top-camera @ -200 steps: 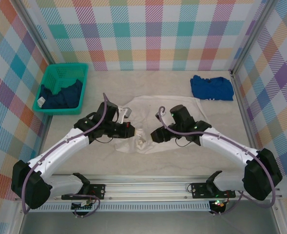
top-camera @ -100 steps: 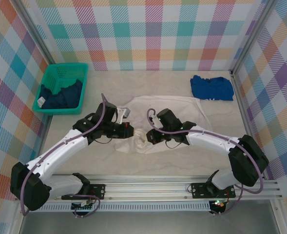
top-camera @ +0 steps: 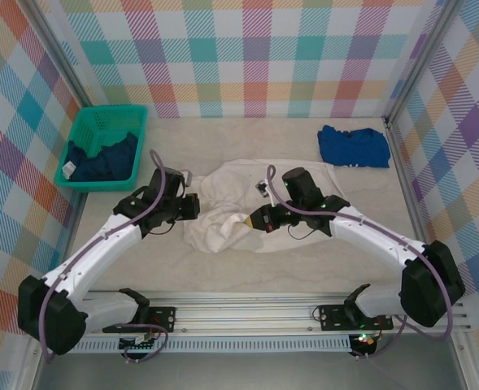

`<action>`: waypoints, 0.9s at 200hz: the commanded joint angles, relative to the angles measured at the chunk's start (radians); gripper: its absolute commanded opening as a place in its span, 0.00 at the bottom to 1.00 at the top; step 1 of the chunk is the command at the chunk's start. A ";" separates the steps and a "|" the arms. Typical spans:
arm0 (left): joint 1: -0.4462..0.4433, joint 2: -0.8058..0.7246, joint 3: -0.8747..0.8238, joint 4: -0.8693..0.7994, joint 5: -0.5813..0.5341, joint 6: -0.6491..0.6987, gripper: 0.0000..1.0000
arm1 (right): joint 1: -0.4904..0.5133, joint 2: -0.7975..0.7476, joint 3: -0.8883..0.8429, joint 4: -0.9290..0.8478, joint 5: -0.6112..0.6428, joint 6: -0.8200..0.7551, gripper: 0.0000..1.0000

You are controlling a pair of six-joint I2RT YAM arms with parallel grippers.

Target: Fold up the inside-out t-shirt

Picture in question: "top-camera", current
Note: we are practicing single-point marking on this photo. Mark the white t-shirt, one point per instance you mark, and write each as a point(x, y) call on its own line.
point(223, 191)

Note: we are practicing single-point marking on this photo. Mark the teal plastic basket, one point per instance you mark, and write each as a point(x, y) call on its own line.
point(101, 187)

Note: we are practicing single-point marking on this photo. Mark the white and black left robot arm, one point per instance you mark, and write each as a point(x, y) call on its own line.
point(97, 248)

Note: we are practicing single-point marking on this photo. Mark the folded blue t-shirt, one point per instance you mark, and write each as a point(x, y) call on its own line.
point(353, 148)

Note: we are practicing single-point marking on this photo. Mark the dark blue garment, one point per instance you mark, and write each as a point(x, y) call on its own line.
point(113, 162)

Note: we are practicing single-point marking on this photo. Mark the small black controller board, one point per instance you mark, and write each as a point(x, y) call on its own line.
point(137, 345)
point(363, 343)

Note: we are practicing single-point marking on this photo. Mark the aluminium side rail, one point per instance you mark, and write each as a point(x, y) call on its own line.
point(76, 219)
point(403, 174)

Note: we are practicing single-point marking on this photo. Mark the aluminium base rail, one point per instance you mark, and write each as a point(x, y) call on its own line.
point(243, 313)

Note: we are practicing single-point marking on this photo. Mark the aluminium frame post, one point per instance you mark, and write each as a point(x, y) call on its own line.
point(424, 61)
point(65, 61)

